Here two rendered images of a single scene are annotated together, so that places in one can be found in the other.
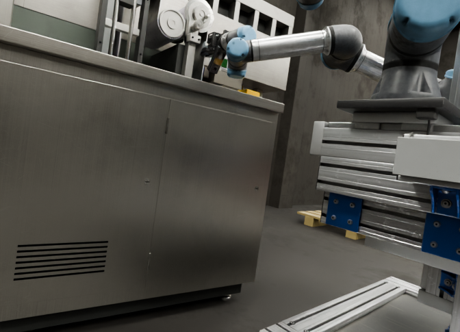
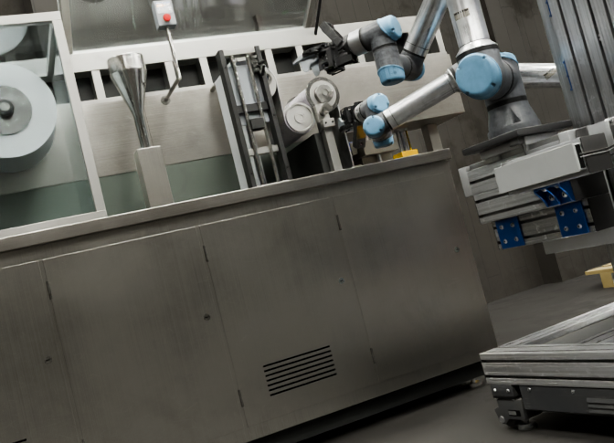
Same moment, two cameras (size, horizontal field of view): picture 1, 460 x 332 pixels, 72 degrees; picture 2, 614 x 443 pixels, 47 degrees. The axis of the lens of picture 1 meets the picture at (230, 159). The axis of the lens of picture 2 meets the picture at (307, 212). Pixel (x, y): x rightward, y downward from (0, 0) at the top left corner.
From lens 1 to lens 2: 1.39 m
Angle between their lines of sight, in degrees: 13
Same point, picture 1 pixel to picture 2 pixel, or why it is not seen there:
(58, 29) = (192, 171)
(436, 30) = (488, 92)
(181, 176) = (371, 264)
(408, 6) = (464, 85)
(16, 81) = (216, 236)
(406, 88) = (502, 124)
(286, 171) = not seen: hidden behind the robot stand
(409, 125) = (514, 151)
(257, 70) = not seen: hidden behind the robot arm
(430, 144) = (509, 167)
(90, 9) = (211, 136)
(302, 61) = (499, 26)
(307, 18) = not seen: outside the picture
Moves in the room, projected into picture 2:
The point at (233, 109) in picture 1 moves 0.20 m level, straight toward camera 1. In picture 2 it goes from (396, 178) to (390, 174)
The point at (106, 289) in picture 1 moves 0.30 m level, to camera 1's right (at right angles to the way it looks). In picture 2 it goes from (344, 391) to (431, 373)
